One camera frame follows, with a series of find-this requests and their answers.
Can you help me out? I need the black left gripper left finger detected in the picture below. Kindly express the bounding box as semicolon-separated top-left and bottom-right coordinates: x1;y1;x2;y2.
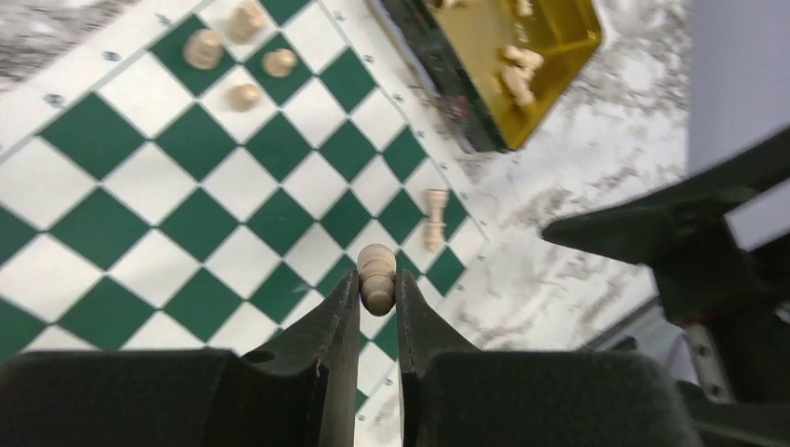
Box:
1;270;361;446

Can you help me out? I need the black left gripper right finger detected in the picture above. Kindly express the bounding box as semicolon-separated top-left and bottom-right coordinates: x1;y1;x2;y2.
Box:
395;270;701;446

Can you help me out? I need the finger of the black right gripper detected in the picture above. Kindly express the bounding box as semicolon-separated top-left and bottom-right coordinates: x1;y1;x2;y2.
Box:
541;129;789;326

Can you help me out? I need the white pawn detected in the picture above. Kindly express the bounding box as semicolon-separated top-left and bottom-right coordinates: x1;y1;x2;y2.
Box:
228;84;262;112
357;243;397;317

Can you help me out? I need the white king piece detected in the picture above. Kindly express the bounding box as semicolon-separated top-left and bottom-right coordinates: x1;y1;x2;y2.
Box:
425;189;449;252

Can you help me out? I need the white chess piece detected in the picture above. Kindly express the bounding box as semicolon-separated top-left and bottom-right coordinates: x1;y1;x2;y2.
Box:
226;0;268;44
183;28;225;70
261;48;299;78

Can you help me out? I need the green white chess mat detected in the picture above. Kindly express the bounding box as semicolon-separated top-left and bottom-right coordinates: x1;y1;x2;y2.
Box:
0;0;492;447

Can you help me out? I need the gold tin with white pieces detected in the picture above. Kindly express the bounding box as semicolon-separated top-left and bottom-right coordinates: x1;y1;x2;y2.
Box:
368;1;603;153

